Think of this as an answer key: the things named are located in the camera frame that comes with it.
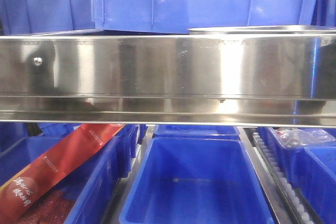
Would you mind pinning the silver metal tray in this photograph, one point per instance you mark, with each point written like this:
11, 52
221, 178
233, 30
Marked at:
275, 29

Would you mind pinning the blue rear center bin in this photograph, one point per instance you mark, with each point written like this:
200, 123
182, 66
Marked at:
197, 131

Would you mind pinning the blue bin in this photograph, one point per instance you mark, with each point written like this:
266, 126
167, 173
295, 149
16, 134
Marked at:
309, 168
81, 197
197, 131
185, 180

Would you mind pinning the blue center lower bin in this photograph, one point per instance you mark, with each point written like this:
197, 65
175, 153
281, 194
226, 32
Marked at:
185, 180

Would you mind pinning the large blue upper crate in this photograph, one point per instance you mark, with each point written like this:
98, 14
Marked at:
178, 16

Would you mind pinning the blue left lower bin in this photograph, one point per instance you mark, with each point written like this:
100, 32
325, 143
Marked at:
81, 197

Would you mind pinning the clear plastic bag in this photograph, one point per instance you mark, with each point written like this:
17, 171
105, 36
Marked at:
296, 138

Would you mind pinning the blue right lower bin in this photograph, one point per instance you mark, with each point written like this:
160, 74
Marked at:
309, 168

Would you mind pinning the blue upper left crate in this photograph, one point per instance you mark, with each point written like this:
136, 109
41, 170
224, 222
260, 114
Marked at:
22, 17

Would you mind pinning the white roller track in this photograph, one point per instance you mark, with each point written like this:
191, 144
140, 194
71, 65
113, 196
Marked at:
288, 195

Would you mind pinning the red printed package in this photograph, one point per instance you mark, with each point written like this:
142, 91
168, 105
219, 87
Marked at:
21, 191

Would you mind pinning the stainless steel shelf rail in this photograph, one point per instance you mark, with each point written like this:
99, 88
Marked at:
232, 79

